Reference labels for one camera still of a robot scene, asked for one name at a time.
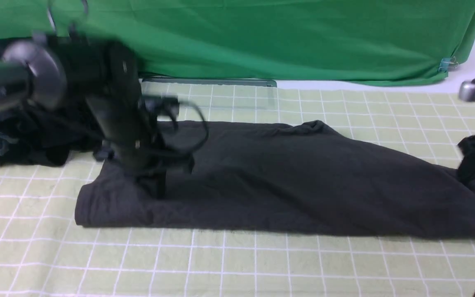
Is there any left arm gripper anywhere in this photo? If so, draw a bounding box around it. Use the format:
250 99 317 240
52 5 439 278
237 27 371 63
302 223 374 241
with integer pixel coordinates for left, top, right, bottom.
85 95 194 199

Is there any dark gray long-sleeve top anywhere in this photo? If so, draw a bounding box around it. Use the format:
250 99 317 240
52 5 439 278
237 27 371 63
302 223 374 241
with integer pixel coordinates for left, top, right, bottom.
74 120 475 239

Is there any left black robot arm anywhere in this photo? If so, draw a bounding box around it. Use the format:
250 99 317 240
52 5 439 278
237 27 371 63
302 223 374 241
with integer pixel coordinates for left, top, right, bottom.
0 35 195 198

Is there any pile of dark clothes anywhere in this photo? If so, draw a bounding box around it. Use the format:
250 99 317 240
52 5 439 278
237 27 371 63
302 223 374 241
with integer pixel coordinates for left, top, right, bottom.
0 39 107 167

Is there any green backdrop cloth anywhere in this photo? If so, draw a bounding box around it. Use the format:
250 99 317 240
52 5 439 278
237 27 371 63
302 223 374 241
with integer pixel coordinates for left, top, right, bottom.
0 0 475 87

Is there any gray metal bar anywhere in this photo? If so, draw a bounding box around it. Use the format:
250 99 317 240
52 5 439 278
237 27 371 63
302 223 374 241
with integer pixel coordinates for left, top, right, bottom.
143 76 277 88

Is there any light green grid mat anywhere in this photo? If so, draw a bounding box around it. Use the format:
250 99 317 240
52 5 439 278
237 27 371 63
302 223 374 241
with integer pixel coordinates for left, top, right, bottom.
0 82 475 297

